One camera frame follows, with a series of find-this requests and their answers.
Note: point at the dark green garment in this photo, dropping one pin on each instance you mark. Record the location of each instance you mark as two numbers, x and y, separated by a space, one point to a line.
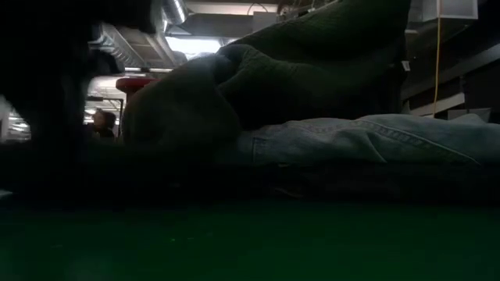
312 70

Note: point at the light blue jeans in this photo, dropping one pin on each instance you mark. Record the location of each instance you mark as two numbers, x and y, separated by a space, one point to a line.
371 136

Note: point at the faded black jeans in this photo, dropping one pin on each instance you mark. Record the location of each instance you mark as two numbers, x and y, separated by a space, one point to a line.
390 181

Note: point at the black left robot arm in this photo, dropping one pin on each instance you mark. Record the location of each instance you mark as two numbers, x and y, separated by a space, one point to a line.
39 78

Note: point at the red plastic laundry basket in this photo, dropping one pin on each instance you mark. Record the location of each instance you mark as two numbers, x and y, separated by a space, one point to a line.
134 84

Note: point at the green table mat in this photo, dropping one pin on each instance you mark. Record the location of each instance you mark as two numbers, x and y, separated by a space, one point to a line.
250 242

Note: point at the grey ceiling box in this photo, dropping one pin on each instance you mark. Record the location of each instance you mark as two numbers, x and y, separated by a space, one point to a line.
263 19

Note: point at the long ceiling light bar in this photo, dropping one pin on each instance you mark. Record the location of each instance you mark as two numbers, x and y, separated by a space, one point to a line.
148 70

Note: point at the person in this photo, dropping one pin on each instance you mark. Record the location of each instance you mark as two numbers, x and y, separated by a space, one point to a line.
103 125

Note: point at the white boards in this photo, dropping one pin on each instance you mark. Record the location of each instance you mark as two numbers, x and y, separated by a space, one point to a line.
468 113

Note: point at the shiny round duct pipe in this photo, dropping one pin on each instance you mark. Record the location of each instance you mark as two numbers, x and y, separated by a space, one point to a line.
176 11

